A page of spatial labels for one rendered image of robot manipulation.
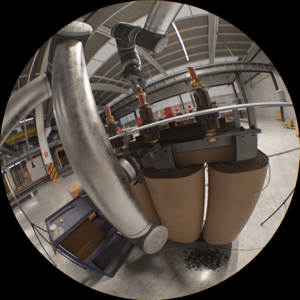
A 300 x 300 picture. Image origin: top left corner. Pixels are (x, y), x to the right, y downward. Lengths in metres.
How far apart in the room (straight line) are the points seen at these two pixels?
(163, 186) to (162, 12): 0.80
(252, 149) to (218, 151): 0.20
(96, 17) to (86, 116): 3.51
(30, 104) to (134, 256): 1.64
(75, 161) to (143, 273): 1.37
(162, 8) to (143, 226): 0.66
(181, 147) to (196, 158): 0.12
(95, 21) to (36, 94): 3.29
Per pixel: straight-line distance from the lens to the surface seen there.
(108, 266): 1.48
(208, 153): 0.59
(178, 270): 1.36
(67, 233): 0.88
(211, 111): 0.29
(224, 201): 0.63
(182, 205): 0.65
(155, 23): 0.47
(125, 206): 0.21
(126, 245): 1.49
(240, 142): 0.50
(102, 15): 3.61
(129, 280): 1.47
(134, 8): 9.57
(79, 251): 1.10
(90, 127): 0.19
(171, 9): 0.47
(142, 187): 0.80
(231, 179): 0.53
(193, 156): 0.59
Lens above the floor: 1.34
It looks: 12 degrees down
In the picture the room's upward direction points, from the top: 16 degrees counter-clockwise
